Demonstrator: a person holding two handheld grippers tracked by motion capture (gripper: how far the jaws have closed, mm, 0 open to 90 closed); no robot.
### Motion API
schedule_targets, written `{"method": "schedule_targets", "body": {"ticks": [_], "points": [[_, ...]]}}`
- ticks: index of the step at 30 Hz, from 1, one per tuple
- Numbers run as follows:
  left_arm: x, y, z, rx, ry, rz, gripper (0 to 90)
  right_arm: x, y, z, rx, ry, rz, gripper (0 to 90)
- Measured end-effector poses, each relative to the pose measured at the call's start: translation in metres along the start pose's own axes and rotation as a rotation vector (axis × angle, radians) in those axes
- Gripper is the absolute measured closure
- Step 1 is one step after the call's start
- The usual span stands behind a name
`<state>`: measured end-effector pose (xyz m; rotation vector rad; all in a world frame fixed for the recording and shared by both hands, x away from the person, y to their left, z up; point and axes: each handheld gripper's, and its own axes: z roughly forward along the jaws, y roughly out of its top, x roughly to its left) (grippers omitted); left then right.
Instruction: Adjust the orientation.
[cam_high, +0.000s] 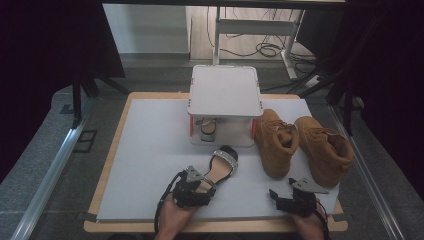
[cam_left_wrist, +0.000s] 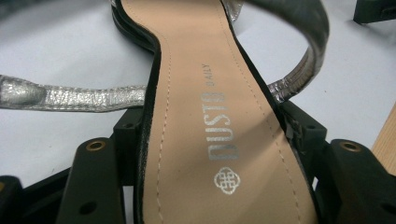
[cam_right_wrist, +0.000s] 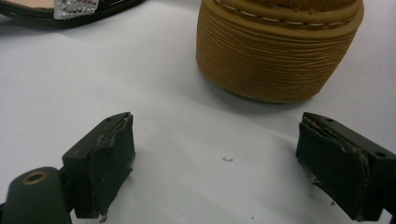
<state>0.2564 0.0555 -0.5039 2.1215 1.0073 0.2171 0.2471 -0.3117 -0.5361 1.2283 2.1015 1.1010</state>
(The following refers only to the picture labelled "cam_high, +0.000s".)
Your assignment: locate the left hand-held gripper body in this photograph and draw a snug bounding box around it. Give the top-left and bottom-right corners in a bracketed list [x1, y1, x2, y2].
[170, 165, 208, 208]

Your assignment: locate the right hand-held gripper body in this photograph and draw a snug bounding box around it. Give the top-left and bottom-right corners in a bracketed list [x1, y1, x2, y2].
[284, 177, 329, 218]

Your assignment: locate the black rhinestone strap sandal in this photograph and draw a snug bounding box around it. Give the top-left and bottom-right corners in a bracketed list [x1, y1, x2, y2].
[194, 117, 218, 143]
[196, 144, 240, 194]

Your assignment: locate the tan suede boot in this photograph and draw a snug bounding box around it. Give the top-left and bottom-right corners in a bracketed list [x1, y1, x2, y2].
[254, 108, 300, 181]
[294, 115, 355, 188]

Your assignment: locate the white two-tier shoe rack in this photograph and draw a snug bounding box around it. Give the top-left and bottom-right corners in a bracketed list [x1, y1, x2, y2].
[187, 64, 264, 148]

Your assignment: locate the person's right hand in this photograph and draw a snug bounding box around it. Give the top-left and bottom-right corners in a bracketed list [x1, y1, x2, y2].
[289, 201, 329, 240]

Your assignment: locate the wooden table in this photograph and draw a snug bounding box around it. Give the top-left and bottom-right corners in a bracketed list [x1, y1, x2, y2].
[83, 91, 349, 234]

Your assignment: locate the white table mat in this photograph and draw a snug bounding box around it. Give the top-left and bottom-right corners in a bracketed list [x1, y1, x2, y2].
[95, 98, 340, 224]

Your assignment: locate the black metal stand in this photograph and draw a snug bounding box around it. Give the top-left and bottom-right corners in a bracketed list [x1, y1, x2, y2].
[71, 68, 129, 129]
[286, 9, 384, 138]

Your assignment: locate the white power strip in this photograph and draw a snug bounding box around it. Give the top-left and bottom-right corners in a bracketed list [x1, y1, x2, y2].
[304, 74, 324, 89]

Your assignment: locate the black curtain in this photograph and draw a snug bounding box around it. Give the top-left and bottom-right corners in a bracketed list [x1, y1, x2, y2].
[0, 0, 126, 184]
[296, 0, 424, 201]

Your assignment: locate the black floor tape frame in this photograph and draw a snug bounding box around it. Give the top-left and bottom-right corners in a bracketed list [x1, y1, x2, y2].
[73, 129, 98, 154]

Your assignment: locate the black floor cable tangle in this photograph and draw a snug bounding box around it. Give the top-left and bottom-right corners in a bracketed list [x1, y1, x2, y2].
[205, 6, 318, 68]

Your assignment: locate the white metal desk frame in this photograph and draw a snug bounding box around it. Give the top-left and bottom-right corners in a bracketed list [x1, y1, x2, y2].
[212, 6, 306, 80]

